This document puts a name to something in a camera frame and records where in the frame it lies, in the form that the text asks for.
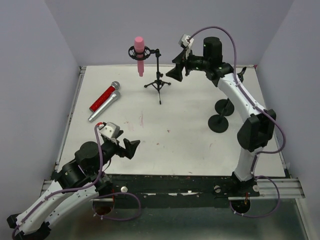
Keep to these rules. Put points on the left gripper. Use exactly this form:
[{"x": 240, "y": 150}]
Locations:
[{"x": 120, "y": 148}]

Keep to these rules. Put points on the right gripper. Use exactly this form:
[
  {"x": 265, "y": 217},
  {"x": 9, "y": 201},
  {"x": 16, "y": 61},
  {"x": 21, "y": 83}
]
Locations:
[{"x": 185, "y": 64}]

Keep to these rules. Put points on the black tripod shock-mount stand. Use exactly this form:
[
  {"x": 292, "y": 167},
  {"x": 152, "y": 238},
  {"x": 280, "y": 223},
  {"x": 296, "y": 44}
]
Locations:
[{"x": 157, "y": 83}]

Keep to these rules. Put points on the pink microphone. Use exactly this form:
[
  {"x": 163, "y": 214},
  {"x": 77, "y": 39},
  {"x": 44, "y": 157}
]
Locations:
[{"x": 139, "y": 48}]

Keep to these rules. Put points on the silver microphone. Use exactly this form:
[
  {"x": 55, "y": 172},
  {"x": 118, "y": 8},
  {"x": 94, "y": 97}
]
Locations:
[{"x": 111, "y": 99}]

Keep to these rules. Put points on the black round-base stand front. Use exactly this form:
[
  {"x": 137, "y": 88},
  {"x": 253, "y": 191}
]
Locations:
[{"x": 218, "y": 123}]

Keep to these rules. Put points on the black round-base stand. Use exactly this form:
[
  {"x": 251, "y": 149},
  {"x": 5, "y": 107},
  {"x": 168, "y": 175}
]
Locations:
[
  {"x": 225, "y": 105},
  {"x": 218, "y": 123}
]

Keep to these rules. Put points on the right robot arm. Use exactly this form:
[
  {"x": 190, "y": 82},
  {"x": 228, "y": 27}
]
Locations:
[{"x": 258, "y": 123}]

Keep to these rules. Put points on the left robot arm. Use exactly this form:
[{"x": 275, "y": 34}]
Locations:
[{"x": 79, "y": 181}]

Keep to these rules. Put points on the black round-base stand rear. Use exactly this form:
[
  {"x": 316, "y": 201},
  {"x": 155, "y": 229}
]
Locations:
[{"x": 225, "y": 105}]

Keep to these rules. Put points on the red glitter microphone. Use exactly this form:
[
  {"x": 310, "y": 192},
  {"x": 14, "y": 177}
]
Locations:
[{"x": 115, "y": 85}]

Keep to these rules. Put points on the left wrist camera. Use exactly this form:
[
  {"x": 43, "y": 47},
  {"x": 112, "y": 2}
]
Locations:
[{"x": 107, "y": 132}]

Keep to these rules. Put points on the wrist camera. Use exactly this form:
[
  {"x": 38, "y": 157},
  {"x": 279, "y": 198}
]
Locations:
[
  {"x": 186, "y": 42},
  {"x": 107, "y": 132}
]

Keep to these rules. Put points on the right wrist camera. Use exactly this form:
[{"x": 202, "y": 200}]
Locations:
[{"x": 186, "y": 42}]

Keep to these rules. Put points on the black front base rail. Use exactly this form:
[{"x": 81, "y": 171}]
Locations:
[{"x": 127, "y": 191}]

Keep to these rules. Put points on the aluminium extrusion rail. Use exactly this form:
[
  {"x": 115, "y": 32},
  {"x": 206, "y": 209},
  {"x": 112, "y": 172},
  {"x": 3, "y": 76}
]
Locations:
[{"x": 264, "y": 189}]

